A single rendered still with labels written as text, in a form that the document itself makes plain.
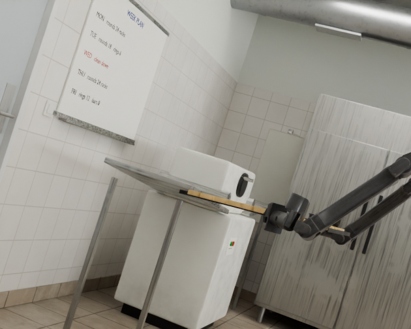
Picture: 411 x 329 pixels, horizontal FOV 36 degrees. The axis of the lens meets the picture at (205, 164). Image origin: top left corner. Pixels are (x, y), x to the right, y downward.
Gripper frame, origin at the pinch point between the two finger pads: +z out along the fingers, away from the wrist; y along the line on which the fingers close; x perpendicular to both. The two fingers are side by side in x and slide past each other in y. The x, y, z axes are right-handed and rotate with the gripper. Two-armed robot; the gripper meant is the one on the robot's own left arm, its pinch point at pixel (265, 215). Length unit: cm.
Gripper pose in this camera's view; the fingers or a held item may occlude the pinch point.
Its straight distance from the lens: 231.4
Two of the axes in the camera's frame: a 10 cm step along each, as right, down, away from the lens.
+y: -2.7, 9.6, -0.4
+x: 9.0, 2.6, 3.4
